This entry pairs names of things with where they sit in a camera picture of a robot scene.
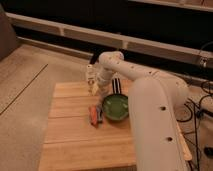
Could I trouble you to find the green bowl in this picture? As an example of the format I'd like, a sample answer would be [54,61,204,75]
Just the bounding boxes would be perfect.
[102,94,129,121]

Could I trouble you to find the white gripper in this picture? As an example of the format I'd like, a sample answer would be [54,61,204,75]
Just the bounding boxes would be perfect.
[86,64,110,96]

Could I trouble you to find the black white striped object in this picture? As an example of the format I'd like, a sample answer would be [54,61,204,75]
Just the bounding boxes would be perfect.
[112,78,122,94]

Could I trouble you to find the white metal railing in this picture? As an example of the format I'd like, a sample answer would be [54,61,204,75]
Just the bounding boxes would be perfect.
[6,12,213,68]

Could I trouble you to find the black cables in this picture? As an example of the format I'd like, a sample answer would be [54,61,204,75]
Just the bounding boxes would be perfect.
[176,39,213,171]

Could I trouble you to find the orange carrot toy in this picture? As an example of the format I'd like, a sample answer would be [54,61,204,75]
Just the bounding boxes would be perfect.
[89,106,98,126]

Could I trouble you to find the blue grey small toy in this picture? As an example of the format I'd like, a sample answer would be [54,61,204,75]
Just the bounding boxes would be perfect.
[96,105,103,123]

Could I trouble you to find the white ceramic cup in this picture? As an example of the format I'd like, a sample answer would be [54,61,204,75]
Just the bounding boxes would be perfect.
[98,86,109,101]

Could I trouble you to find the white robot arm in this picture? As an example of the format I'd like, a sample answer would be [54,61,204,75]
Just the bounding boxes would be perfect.
[86,51,188,171]

